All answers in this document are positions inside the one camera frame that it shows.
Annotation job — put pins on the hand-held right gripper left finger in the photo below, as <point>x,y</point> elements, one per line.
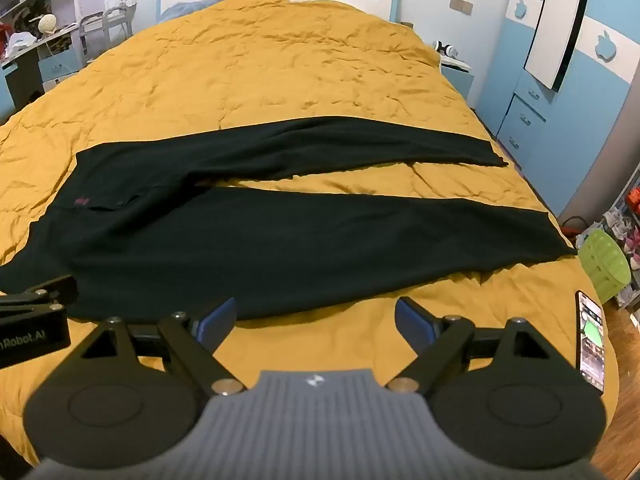
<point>220,321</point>

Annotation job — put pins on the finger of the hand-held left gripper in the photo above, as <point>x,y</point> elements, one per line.
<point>45,295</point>

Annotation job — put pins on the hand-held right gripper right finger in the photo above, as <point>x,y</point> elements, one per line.
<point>414,321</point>

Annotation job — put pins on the black pants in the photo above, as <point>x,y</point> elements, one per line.
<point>250,250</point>

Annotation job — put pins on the black smartphone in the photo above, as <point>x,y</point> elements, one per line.
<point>592,340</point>

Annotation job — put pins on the green plastic basket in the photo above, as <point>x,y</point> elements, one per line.
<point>605,260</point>

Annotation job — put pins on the cluttered toy rack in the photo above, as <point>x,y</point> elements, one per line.
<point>625,230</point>

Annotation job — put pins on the blue and white desk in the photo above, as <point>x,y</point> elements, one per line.
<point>55,65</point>

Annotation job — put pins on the blue nightstand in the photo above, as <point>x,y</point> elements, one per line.
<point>457,82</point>

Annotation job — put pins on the mustard yellow blanket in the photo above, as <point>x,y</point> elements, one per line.
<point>275,60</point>

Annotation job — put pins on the white round lamp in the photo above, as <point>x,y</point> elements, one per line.
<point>48,24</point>

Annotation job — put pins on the black and white headphones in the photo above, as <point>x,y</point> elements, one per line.
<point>447,50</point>

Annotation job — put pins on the blue and white wardrobe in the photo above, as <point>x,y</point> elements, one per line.
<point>590,110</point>

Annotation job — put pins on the pale blue chair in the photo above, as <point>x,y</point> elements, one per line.
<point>107,22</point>

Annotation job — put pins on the blue pillow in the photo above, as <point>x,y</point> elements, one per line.
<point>185,7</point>

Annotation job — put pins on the black framed white panel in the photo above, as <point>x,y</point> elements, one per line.
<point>550,25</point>

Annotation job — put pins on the tan wall switch plate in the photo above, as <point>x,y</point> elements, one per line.
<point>460,5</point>

